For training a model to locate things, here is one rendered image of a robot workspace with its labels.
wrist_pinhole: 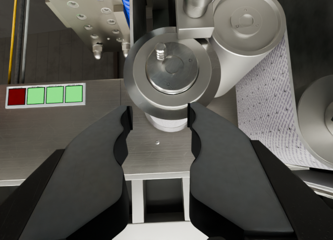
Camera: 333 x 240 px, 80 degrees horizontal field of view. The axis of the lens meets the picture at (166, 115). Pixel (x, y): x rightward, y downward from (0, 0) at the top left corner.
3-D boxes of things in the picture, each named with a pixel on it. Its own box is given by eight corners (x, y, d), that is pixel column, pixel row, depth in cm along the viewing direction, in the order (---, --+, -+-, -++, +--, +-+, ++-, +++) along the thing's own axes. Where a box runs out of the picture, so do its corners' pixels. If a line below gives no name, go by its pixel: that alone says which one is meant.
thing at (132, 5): (131, -55, 34) (133, 46, 31) (146, 26, 57) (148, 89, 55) (128, -55, 34) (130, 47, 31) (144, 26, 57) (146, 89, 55)
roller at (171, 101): (208, 30, 30) (214, 105, 28) (190, 83, 56) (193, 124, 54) (132, 33, 30) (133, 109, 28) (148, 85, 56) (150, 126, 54)
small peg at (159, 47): (163, 53, 26) (153, 50, 26) (164, 62, 28) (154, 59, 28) (167, 43, 26) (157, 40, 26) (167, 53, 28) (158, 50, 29)
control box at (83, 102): (84, 82, 63) (84, 104, 62) (85, 83, 64) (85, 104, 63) (6, 86, 63) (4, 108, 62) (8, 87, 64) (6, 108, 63)
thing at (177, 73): (174, 102, 27) (134, 68, 28) (174, 105, 29) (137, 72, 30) (209, 64, 28) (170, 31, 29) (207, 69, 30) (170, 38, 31)
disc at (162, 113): (217, 24, 31) (225, 117, 29) (216, 25, 32) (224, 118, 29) (122, 28, 31) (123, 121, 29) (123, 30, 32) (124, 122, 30)
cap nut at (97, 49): (101, 43, 63) (101, 57, 63) (105, 49, 67) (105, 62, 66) (90, 44, 63) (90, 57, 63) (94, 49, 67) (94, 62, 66)
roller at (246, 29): (280, -17, 32) (291, 54, 30) (231, 55, 57) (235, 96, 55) (204, -13, 32) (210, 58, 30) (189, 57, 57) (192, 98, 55)
